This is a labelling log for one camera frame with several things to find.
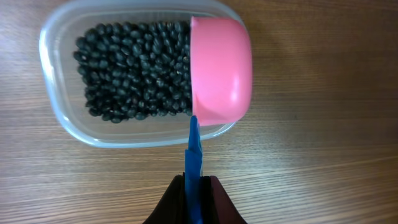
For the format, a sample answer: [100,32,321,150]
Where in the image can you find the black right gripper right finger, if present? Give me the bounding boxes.
[201,175,247,224]

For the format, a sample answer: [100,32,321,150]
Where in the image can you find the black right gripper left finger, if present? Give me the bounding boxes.
[144,175,187,224]

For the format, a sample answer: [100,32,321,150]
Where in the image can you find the pink scoop blue handle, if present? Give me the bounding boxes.
[185,17,252,223]

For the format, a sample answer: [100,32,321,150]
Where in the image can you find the clear plastic bean container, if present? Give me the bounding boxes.
[39,0,242,148]

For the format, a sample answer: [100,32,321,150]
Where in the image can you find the black beans in container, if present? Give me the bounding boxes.
[73,21,193,124]

